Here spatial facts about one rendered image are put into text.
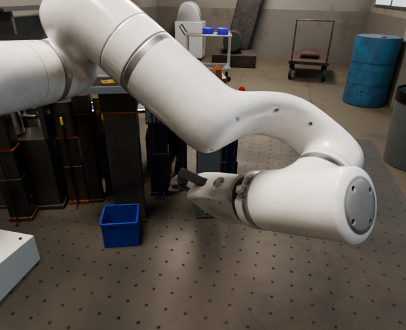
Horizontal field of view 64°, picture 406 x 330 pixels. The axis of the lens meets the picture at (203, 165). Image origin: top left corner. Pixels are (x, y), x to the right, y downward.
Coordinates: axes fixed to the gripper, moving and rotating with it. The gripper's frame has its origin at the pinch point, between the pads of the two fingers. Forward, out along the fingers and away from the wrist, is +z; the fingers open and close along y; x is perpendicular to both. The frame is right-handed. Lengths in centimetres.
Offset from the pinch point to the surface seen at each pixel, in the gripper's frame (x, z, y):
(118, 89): 21.5, 30.5, -16.2
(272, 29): 569, 447, 273
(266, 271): -2.3, 14.6, 40.7
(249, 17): 540, 449, 208
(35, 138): 6, 65, -23
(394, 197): 47, 9, 87
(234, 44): 452, 446, 202
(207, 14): 550, 548, 153
